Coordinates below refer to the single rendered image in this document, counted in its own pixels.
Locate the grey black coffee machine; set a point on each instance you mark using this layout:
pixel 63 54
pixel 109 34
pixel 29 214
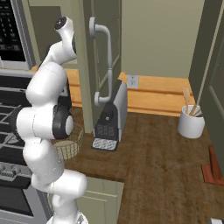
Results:
pixel 115 116

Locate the olive green base cabinet door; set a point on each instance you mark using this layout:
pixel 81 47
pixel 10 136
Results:
pixel 102 201

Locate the olive green wall cabinet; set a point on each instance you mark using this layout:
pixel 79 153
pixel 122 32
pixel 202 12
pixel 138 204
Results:
pixel 43 26

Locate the red-brown wooden stand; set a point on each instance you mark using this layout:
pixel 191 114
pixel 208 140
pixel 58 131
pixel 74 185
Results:
pixel 215 172

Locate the tall olive green cabinet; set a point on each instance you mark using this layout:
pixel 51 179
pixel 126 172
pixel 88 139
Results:
pixel 210 73

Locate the white wall outlet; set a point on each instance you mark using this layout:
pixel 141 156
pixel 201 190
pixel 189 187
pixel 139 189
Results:
pixel 133 81

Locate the black microwave oven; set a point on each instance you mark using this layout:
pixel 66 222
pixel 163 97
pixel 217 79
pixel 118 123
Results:
pixel 13 32

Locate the wooden spatula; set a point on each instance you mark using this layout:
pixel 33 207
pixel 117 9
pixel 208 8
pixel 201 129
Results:
pixel 194 110

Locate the wooden spoon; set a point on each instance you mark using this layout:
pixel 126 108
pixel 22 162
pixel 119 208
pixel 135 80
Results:
pixel 186 96

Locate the white utensil pot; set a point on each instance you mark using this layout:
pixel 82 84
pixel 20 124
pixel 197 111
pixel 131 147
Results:
pixel 190 125

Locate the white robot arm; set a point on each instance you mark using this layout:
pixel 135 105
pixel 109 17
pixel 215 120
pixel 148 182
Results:
pixel 43 87

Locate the small white object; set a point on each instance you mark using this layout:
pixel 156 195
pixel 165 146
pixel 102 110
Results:
pixel 217 221

